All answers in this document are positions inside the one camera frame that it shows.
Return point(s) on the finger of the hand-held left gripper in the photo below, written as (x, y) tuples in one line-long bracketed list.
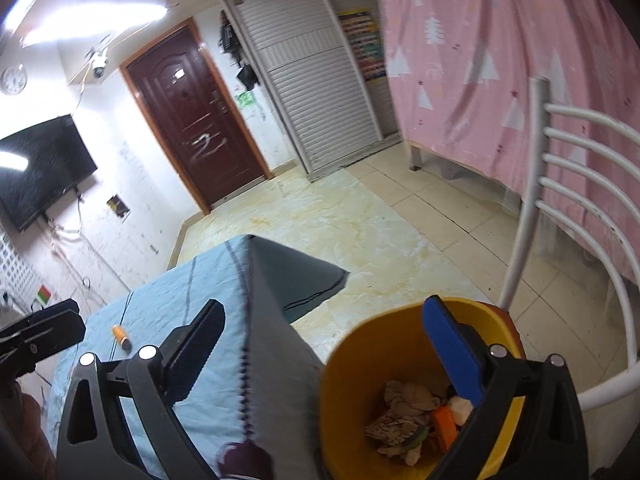
[(45, 335)]

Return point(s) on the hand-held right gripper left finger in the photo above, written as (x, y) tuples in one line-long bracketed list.
[(200, 340)]

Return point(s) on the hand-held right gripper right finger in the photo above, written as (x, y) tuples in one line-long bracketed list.
[(452, 355)]

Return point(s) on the orange box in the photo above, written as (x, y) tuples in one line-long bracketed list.
[(444, 425)]

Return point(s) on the yellow plastic trash bin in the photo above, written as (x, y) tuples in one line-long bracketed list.
[(360, 355)]

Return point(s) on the person's left hand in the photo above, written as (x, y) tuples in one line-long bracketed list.
[(37, 440)]

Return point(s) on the small flag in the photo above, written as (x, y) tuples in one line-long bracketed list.
[(44, 294)]

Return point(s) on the small white crumpled paper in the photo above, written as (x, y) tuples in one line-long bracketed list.
[(460, 405)]

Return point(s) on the crumpled white tissue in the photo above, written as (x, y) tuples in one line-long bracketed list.
[(410, 392)]

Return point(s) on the light blue tablecloth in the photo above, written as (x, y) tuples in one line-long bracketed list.
[(150, 290)]

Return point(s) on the white lattice panel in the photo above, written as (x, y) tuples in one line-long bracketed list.
[(15, 270)]

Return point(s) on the orange tube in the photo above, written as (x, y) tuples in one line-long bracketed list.
[(120, 334)]

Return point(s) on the green wrapper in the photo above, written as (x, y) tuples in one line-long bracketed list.
[(419, 437)]

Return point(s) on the brown patterned wrapper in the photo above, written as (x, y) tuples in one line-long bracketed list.
[(390, 427)]

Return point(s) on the dark red door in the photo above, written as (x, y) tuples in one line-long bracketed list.
[(190, 110)]

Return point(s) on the white metal chair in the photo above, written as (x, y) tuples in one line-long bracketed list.
[(537, 125)]

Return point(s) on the small black hanging pouch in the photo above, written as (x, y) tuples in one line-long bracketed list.
[(246, 77)]

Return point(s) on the white slatted wardrobe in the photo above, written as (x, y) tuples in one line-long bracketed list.
[(310, 85)]

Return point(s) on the black hanging bag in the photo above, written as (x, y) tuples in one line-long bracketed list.
[(230, 37)]

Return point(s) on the ceiling light tube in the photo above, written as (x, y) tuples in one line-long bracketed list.
[(100, 22)]

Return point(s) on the wall socket box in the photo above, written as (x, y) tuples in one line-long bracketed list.
[(118, 206)]

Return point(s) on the black wall television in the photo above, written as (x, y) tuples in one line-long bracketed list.
[(40, 170)]

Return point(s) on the green wall sticker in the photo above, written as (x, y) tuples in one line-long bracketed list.
[(245, 99)]

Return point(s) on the round wall clock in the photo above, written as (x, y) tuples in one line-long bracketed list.
[(12, 80)]

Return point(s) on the white security camera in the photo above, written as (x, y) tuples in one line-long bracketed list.
[(99, 67)]

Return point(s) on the colourful wall poster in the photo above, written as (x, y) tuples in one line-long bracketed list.
[(362, 45)]

